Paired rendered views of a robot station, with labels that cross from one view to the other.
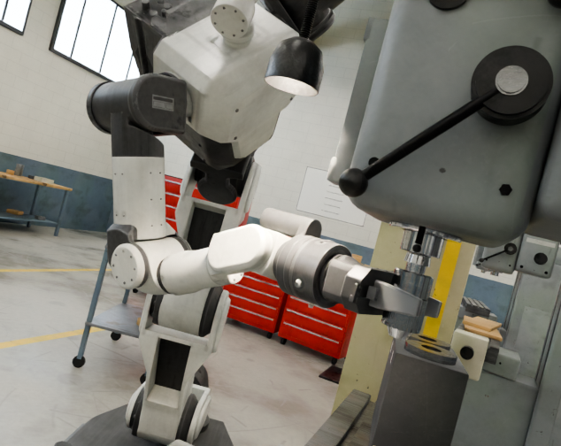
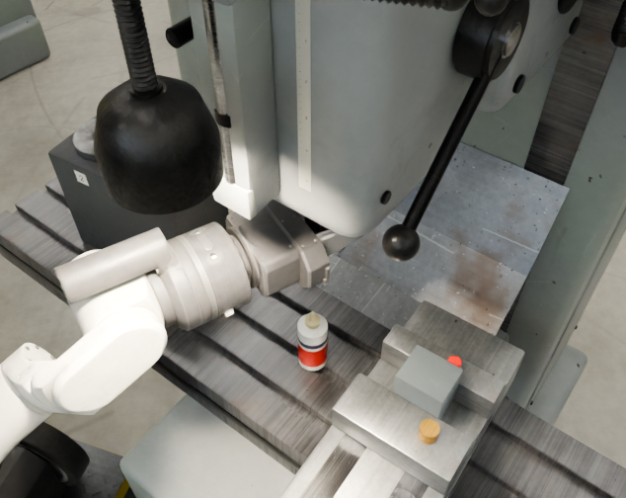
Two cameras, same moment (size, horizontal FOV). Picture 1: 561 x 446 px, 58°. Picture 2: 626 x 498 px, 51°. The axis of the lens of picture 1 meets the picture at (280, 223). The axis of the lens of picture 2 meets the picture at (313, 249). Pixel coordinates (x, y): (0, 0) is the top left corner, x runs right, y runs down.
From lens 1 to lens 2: 0.71 m
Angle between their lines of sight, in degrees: 78
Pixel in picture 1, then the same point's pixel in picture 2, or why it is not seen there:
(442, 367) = not seen: hidden behind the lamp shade
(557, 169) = (505, 78)
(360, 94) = (253, 93)
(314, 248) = (223, 271)
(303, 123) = not seen: outside the picture
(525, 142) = not seen: hidden behind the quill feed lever
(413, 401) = (196, 219)
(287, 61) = (205, 171)
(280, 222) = (116, 280)
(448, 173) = (433, 142)
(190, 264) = (8, 438)
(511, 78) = (513, 40)
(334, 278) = (278, 277)
